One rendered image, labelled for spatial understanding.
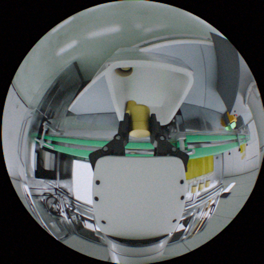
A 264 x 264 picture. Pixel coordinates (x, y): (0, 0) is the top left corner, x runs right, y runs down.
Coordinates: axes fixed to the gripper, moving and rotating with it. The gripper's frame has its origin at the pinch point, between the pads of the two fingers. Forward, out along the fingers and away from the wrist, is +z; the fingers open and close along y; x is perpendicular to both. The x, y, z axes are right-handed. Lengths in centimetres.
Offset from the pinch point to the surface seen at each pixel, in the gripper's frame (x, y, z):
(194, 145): -12.8, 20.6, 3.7
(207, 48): 19.4, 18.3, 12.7
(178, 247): -101, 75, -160
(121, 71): 5.9, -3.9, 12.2
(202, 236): -98, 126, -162
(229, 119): -5, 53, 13
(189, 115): -8.0, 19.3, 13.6
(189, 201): -47, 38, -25
